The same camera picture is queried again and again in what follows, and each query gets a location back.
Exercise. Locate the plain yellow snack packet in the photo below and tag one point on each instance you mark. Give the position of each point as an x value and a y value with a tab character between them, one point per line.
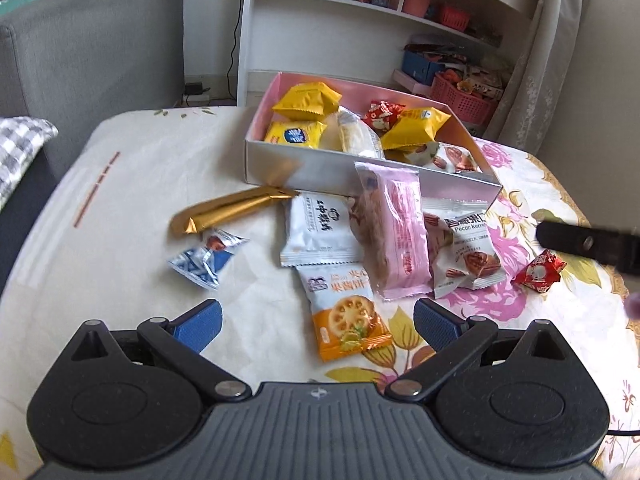
305	100

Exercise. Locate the grey sofa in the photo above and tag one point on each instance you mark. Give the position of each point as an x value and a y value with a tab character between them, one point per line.
100	50

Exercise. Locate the blue storage box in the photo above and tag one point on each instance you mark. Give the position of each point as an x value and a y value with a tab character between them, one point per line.
420	67

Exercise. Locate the white pecan snack packet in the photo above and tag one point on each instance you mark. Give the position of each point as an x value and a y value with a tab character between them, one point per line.
465	260
432	155
462	160

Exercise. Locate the yellow packet with blue label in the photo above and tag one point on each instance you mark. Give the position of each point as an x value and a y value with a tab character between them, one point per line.
295	135

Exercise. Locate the white shelf unit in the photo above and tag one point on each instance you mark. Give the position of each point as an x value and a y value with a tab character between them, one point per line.
300	35

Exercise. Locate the patterned sheer curtain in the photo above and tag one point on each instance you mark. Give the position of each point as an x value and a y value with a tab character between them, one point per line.
540	60

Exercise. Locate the small red basket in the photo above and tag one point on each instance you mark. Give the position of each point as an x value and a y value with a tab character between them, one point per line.
455	16

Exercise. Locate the large pink storage basket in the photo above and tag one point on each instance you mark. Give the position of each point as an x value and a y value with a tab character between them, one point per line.
462	102

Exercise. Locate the grey checkered cloth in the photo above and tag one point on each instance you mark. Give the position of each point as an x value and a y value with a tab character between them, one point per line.
20	145

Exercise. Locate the floral tablecloth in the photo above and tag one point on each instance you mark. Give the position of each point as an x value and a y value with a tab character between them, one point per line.
125	260

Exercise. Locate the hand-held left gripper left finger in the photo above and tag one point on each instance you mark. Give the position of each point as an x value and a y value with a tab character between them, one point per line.
200	322

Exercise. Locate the pink flat tray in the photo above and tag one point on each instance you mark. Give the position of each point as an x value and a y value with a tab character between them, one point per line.
410	82

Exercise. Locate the yellow packet with brown print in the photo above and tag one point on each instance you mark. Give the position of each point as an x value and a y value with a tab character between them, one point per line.
415	127

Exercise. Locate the gold stick packet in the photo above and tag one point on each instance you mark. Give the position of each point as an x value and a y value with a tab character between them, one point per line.
245	211
220	205

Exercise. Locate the black power adapter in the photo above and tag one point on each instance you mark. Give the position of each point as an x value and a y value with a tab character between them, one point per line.
196	89

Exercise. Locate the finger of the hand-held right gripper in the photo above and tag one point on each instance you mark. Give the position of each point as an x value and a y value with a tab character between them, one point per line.
575	240

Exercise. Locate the white packet with black print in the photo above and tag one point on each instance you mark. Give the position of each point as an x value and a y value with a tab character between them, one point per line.
320	230

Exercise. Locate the clear-wrapped cream pastry packet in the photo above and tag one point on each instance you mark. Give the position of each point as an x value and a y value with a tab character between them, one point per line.
352	137

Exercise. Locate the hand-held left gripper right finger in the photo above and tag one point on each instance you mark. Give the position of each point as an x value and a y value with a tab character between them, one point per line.
437	322

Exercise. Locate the pink cardboard box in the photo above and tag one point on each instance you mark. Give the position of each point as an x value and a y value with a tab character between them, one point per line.
310	175

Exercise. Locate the red candy packet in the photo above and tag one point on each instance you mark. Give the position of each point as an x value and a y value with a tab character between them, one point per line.
382	114
540	272

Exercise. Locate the blue and white candy packet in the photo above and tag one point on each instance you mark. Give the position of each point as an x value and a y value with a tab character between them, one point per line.
202	262

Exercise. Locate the orange and white snack packet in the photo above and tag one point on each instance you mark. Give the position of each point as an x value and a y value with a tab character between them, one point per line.
345	315

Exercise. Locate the pink snack packet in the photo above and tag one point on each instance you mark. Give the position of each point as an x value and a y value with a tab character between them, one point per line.
395	235

